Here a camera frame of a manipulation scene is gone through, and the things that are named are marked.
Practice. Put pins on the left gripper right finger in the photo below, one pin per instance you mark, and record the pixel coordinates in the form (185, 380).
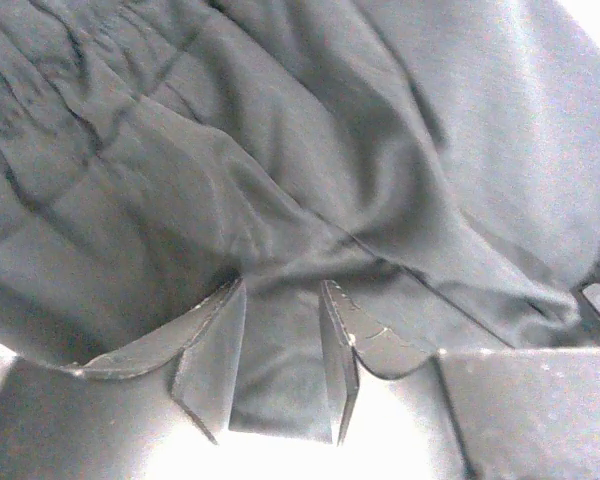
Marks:
(458, 414)

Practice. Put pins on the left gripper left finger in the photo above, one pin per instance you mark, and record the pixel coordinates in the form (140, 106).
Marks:
(148, 410)

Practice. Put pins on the black trousers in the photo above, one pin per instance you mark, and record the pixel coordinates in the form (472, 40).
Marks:
(440, 160)

